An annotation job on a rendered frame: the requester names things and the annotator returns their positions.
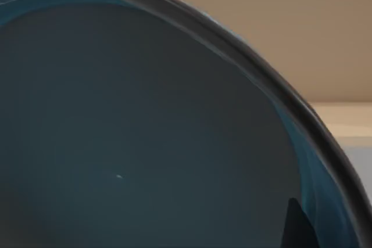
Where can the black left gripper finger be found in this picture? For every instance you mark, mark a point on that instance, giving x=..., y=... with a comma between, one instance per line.
x=296, y=227

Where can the dark blue bowl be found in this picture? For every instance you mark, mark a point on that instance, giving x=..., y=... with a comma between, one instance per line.
x=151, y=108

